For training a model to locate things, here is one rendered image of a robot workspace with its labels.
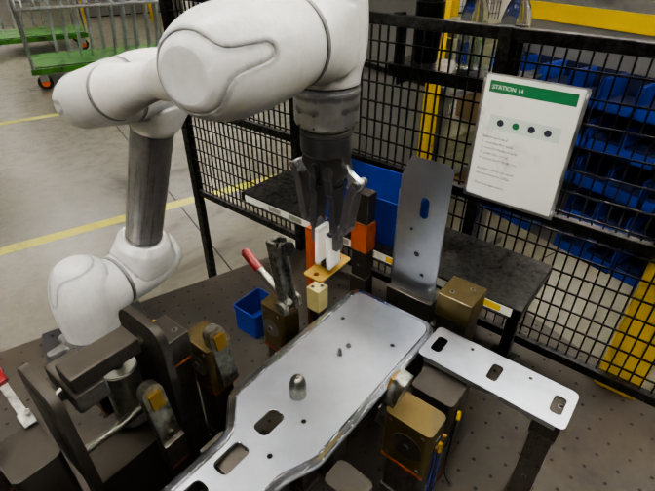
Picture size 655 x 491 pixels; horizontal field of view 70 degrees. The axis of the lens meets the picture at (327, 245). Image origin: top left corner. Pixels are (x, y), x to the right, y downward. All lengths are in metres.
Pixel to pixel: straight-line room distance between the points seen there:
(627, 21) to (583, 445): 1.65
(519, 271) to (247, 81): 0.92
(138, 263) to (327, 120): 0.91
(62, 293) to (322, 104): 0.95
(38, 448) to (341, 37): 0.71
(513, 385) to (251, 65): 0.76
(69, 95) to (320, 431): 0.74
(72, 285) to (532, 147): 1.17
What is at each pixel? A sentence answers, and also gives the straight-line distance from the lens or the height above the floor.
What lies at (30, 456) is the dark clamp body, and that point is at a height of 1.08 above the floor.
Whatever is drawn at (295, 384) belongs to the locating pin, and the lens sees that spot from 0.87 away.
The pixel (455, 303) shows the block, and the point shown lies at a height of 1.05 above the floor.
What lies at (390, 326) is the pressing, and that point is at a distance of 1.04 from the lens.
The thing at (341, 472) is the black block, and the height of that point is 0.99.
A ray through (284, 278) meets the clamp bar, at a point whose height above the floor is 1.12.
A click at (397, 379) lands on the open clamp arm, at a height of 1.11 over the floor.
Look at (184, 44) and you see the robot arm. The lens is 0.44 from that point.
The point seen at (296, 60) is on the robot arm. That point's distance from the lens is 0.49.
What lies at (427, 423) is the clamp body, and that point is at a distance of 0.84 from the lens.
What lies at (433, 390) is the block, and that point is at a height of 0.98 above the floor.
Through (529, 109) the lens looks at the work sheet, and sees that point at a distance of 1.16.
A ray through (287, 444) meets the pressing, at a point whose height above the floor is 1.00.
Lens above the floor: 1.72
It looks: 34 degrees down
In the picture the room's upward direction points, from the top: straight up
